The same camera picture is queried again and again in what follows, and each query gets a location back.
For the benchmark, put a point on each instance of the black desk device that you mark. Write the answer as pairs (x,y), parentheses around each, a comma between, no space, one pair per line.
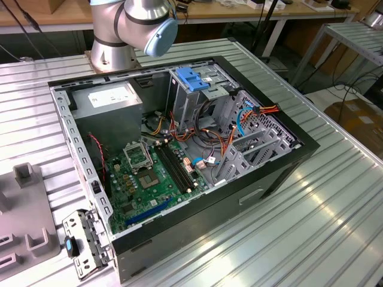
(341,3)

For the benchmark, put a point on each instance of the silver round metal part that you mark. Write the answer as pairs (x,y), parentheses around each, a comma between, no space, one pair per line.
(375,19)

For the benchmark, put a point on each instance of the blue plastic drive latch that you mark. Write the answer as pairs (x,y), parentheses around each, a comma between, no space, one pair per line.
(188,78)

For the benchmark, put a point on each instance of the green motherboard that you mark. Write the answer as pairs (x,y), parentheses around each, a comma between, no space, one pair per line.
(140,200)

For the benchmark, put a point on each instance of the grey parts rack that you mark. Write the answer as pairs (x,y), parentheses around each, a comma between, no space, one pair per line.
(27,209)

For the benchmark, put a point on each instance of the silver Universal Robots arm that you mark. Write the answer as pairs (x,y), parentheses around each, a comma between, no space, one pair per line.
(110,24)

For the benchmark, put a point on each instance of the white small box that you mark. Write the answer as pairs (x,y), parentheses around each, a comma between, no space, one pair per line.
(254,4)

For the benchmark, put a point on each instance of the wooden desk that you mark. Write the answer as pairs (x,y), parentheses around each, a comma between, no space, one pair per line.
(299,12)

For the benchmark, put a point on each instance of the grey perforated disk bay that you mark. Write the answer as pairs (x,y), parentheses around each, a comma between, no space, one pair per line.
(229,172)

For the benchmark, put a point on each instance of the grey power supply unit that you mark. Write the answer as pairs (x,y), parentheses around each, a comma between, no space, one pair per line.
(110,125)

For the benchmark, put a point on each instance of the small cardboard box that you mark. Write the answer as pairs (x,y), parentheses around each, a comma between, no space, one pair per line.
(55,5)

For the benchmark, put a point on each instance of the black open PC case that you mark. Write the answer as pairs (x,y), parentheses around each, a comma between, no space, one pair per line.
(209,215)

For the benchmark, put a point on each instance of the brown cardboard box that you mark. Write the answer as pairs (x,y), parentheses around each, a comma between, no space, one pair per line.
(359,125)

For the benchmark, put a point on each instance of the grey metal optical drive cage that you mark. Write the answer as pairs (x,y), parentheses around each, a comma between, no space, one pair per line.
(182,104)

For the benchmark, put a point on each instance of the black latch with blue button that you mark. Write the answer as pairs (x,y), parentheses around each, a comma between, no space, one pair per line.
(69,245)

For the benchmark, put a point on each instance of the metal slat side table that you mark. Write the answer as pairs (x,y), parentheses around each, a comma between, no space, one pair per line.
(353,39)

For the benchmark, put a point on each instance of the blue expansion slot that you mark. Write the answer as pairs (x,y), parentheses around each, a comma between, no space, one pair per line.
(148,211)

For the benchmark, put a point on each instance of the black RAM slot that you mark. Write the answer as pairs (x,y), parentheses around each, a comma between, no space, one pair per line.
(174,167)
(179,165)
(170,168)
(183,164)

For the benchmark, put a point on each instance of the grey metal slot bracket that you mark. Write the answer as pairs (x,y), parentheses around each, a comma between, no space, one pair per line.
(78,269)

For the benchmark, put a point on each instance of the beige motherboard power socket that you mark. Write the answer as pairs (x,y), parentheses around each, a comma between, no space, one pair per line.
(188,166)

